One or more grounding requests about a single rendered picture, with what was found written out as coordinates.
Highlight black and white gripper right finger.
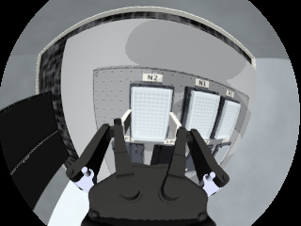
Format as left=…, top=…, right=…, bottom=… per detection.
left=162, top=112, right=230, bottom=202

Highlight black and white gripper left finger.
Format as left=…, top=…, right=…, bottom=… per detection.
left=66, top=109, right=139, bottom=201

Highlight grey perforated base plate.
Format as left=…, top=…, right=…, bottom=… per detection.
left=92, top=67, right=249, bottom=174

